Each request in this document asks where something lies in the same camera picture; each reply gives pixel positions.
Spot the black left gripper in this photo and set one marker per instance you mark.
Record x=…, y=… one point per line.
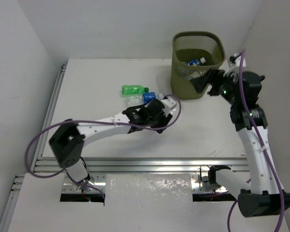
x=158, y=111

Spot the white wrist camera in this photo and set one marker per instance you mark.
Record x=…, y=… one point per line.
x=234, y=64
x=170, y=105

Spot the green plastic bottle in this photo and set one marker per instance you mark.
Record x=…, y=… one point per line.
x=134, y=90

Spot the olive green mesh bin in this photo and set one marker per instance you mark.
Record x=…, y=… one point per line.
x=193, y=54

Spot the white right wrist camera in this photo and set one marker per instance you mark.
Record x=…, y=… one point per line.
x=234, y=64

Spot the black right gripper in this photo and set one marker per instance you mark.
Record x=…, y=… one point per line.
x=199, y=83

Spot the aluminium frame rail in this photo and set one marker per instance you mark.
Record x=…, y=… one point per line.
x=202, y=135

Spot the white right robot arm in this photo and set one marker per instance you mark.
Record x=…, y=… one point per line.
x=263, y=196

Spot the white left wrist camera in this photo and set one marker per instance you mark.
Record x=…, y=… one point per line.
x=170, y=105

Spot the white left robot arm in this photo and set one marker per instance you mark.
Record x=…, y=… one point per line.
x=71, y=137

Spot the clear bottle dark blue label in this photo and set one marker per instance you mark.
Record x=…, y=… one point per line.
x=197, y=62

